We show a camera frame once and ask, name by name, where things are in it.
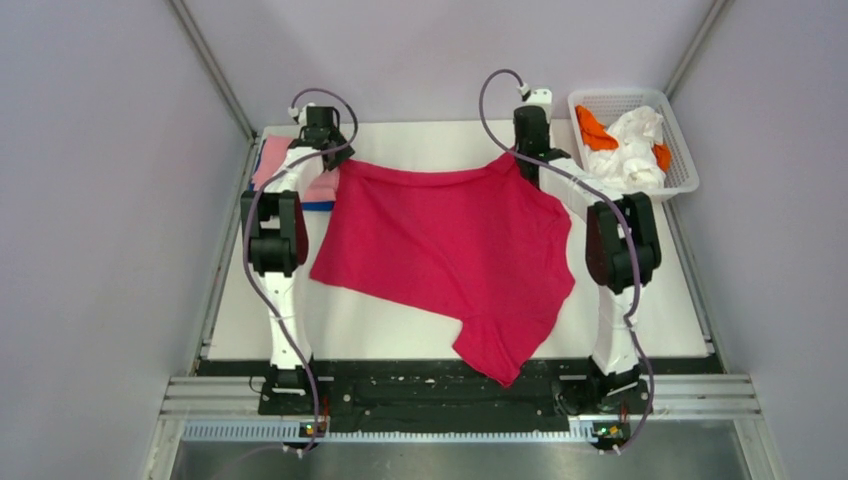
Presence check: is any magenta t shirt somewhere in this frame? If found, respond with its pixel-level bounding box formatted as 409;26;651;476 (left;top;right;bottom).
310;154;576;387

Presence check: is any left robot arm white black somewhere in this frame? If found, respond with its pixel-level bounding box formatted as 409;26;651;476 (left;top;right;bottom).
240;103;353;414

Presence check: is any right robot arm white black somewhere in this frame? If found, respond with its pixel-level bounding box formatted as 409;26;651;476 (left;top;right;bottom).
513;105;662;412

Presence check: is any folded pink t shirt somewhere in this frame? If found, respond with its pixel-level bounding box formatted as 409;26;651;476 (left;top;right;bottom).
250;135;340;205

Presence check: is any orange t shirt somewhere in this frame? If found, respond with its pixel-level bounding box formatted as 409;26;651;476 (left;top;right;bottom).
575;105;672;173

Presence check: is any folded blue t shirt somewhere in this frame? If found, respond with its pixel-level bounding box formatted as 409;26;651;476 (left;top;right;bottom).
243;139;336;213

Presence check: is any white plastic basket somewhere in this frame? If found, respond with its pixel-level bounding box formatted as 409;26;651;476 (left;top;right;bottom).
568;88;699;202

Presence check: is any white t shirt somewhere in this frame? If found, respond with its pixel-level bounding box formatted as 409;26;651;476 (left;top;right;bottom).
583;144;667;190

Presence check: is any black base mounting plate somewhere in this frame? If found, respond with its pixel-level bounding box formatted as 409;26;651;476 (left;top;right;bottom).
196;357;721;434

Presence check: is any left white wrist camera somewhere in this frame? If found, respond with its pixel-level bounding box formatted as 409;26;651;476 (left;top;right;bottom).
287;102;314;127

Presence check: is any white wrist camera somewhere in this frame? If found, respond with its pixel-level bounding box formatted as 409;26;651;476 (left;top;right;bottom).
518;84;553;122
287;102;314;127

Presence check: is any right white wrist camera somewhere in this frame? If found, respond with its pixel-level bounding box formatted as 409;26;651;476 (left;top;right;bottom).
518;84;553;122

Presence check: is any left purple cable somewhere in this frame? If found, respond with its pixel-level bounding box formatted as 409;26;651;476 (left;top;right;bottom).
242;87;360;455

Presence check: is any purple cable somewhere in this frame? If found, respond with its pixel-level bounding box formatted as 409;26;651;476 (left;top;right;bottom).
242;87;360;455
478;68;656;455

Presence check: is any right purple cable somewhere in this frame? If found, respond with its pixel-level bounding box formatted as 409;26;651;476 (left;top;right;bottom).
478;68;656;455

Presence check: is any grey cable duct rail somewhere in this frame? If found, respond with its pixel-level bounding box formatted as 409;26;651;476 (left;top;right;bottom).
182;420;598;444

